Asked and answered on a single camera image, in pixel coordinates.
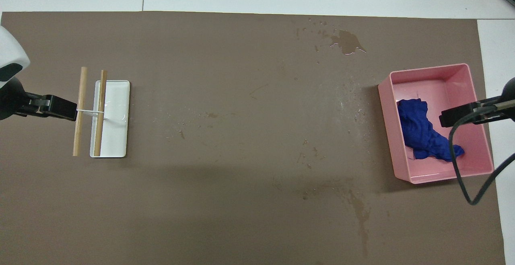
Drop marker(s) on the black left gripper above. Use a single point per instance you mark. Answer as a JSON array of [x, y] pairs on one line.
[[11, 100]]

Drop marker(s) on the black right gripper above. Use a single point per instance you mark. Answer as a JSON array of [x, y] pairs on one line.
[[509, 100]]

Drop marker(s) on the brown table mat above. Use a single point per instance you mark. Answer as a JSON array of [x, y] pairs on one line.
[[221, 76]]

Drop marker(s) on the pink plastic bin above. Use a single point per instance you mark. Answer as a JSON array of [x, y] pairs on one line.
[[474, 152]]

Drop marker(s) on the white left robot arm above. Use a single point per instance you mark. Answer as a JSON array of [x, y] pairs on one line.
[[10, 52]]

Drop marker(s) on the blue towel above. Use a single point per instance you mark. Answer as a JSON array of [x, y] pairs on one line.
[[422, 132]]

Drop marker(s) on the wide water puddle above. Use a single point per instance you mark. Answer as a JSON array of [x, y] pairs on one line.
[[347, 42]]

